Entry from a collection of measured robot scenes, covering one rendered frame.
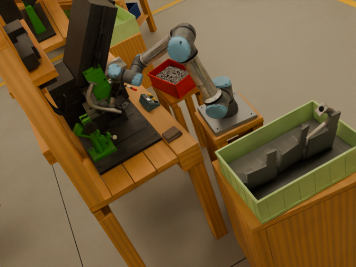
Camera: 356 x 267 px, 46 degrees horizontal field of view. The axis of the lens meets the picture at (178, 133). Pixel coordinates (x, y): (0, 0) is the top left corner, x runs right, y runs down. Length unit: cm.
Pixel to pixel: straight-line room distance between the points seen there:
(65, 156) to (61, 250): 151
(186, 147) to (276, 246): 71
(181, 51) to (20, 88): 76
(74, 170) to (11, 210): 200
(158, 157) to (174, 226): 91
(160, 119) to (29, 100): 97
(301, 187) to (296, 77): 228
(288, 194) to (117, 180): 94
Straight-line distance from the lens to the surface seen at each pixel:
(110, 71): 232
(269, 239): 216
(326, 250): 250
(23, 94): 187
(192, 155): 237
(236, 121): 244
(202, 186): 257
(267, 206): 197
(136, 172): 235
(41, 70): 223
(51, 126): 196
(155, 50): 231
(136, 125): 263
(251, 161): 224
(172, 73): 300
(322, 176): 207
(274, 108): 385
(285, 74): 424
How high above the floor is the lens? 246
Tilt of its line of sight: 40 degrees down
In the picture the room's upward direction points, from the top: 21 degrees counter-clockwise
